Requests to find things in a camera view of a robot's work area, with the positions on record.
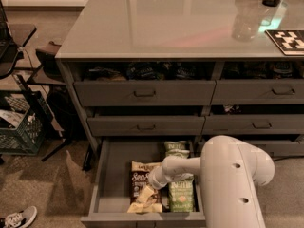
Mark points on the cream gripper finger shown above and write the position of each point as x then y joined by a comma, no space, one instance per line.
151,206
145,194

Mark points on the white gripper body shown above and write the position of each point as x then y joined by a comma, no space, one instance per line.
154,182

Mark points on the brown sea salt chip bag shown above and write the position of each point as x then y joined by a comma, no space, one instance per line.
138,180

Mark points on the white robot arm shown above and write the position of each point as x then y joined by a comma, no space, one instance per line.
229,172

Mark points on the green kettle chip bag front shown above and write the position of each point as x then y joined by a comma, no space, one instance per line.
181,195

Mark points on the green kettle chip bag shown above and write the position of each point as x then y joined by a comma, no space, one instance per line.
181,195
180,145
178,153

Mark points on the green kettle chip bag rear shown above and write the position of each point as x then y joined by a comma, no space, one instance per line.
180,145

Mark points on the open grey bottom left drawer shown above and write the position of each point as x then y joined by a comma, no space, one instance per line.
111,191

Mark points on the grey middle right drawer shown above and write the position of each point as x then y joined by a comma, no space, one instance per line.
254,124

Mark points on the grey middle left drawer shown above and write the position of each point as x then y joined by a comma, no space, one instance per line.
145,125

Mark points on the grey top left drawer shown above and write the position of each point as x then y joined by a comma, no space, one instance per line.
145,93

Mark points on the grey drawer cabinet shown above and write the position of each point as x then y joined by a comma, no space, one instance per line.
157,40

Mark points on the grey top right drawer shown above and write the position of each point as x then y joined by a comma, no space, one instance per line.
259,92

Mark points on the grey bottom right drawer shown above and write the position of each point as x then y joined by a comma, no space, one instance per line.
265,149

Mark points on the grey white sneaker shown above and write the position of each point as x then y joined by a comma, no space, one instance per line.
22,219

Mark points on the green plastic crate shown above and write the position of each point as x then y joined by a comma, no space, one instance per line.
24,119

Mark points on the black white marker tag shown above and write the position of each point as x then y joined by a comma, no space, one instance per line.
290,42

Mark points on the black office chair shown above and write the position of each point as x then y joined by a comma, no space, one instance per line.
10,52

